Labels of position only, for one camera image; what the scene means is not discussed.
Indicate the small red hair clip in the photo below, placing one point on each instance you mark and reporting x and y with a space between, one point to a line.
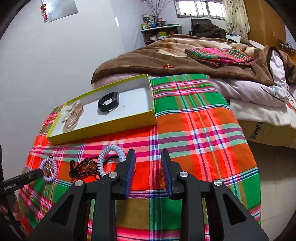
168 66

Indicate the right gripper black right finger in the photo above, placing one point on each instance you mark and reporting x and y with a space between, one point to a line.
211 202

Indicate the spotted cream curtain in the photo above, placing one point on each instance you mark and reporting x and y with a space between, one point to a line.
236 18

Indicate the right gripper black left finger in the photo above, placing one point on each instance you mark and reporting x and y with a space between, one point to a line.
68 218

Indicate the cardboard box under bed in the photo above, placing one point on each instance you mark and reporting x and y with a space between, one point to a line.
265 133

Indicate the white floral quilt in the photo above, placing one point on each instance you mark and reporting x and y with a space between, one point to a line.
253 101

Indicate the brown fleece blanket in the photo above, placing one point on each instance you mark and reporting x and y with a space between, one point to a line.
171 50

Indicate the wall poster with red ornament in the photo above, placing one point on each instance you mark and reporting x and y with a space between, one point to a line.
52 10

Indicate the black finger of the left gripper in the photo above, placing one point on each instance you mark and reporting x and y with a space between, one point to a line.
18 182

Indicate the dark wooden shelf unit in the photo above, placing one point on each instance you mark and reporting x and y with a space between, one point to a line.
158 33

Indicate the black smart wristband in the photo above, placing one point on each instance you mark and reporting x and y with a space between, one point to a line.
108 102

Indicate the window with bars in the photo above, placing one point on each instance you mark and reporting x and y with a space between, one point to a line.
202 9

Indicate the person's left hand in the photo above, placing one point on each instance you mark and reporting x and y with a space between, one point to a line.
14 207

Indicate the gold rhinestone hair clip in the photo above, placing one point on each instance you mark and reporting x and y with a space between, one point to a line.
49 166

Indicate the yellow-green shallow cardboard box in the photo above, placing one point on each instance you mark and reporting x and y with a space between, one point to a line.
120 106

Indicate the wooden wardrobe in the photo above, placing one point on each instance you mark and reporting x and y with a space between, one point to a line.
266 26

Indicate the red green plaid cloth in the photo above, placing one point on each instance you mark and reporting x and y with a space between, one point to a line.
200 132

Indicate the dark clothes pile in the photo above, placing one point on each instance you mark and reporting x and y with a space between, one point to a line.
208 30

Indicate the clear pearly hair claw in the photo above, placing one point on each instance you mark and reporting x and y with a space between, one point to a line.
70 115

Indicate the purple flower branches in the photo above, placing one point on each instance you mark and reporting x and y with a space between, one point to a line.
156 6

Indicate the folded plaid cloth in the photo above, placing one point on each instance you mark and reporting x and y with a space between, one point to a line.
219 57

